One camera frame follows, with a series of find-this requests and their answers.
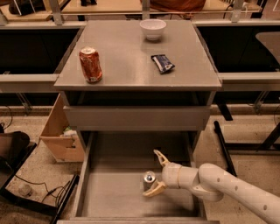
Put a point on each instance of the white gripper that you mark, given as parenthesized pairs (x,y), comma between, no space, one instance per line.
(170,175)

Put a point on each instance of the orange soda can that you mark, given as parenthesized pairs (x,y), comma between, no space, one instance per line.
(90,64)

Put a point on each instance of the dark blue snack packet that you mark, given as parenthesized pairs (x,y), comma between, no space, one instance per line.
(163,63)

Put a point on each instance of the open grey middle drawer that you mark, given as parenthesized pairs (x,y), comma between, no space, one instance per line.
(111,186)

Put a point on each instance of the grey drawer cabinet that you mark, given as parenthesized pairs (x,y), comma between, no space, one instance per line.
(131,78)

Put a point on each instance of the closed grey top drawer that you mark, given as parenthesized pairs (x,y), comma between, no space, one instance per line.
(137,118)

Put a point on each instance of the silver redbull can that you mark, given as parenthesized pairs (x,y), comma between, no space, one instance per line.
(149,178)

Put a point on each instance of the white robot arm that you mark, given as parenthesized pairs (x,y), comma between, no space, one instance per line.
(210,182)

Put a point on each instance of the dark bag on left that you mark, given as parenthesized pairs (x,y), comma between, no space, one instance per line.
(12,145)

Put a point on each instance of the black metal frame leg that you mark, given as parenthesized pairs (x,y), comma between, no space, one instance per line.
(230,165)

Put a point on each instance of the brown cardboard box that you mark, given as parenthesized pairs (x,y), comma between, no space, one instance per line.
(60,139)

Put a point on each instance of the white ceramic bowl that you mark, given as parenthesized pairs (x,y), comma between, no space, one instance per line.
(153,29)

